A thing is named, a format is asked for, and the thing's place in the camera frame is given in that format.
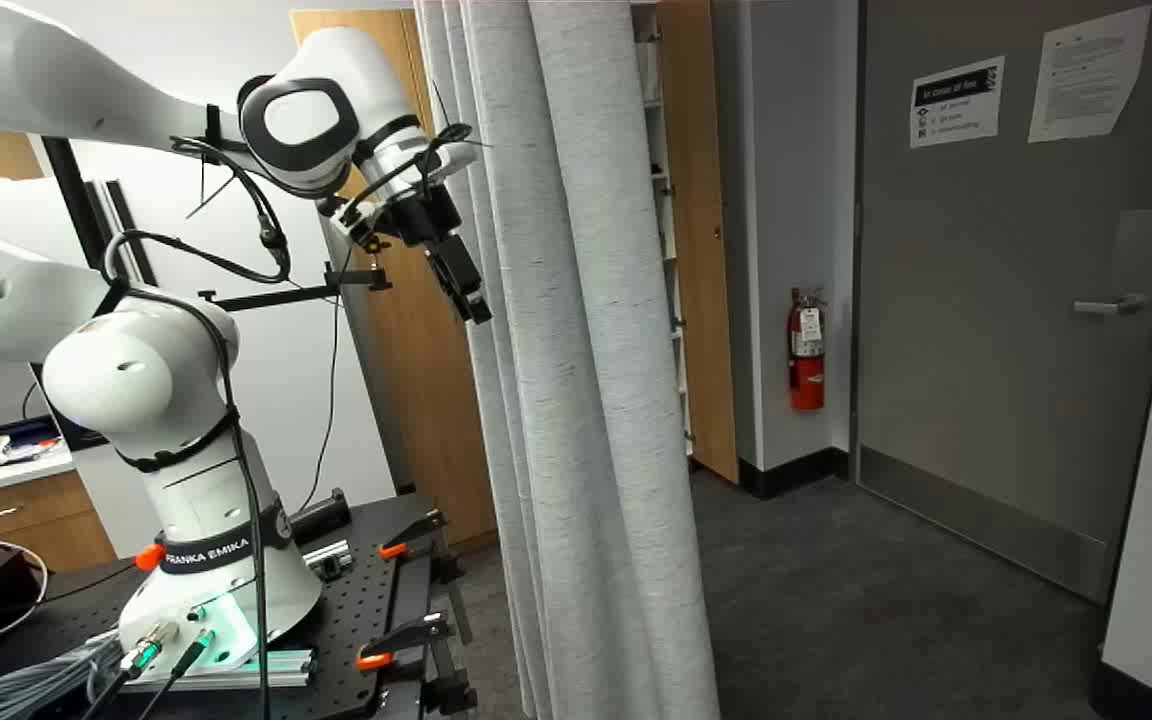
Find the thin hanging black cable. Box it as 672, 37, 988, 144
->
294, 291, 346, 519

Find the silver door handle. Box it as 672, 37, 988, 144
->
1067, 291, 1152, 320

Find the black baseboard strip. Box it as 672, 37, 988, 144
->
731, 445, 859, 500

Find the black perforated breadboard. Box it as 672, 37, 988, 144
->
0, 487, 475, 720

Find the grey fabric curtain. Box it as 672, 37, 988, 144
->
412, 0, 726, 720

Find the small black box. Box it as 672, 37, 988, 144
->
286, 487, 355, 543

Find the black-header paper sign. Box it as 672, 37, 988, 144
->
902, 51, 1008, 150

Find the white paper notice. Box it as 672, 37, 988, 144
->
1025, 3, 1152, 149

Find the wide wooden door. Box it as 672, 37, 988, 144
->
286, 3, 498, 552

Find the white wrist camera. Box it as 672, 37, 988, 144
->
422, 123, 485, 179

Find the red fire extinguisher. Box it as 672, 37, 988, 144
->
783, 282, 833, 416

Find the wooden drawer cabinet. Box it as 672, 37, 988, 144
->
0, 473, 120, 579

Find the grey door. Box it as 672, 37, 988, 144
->
852, 0, 1152, 608

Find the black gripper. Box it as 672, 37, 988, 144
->
387, 179, 495, 327

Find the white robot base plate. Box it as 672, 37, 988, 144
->
110, 582, 320, 694

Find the black tripod pole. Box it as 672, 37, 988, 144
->
35, 130, 160, 291

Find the grey cable bundle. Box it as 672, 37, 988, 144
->
0, 630, 213, 720

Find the narrow wooden panel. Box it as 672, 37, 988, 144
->
650, 0, 742, 487

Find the orange-tipped black clamp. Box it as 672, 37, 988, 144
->
370, 502, 455, 566
350, 608, 459, 680

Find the white countertop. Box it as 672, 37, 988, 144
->
0, 416, 80, 502

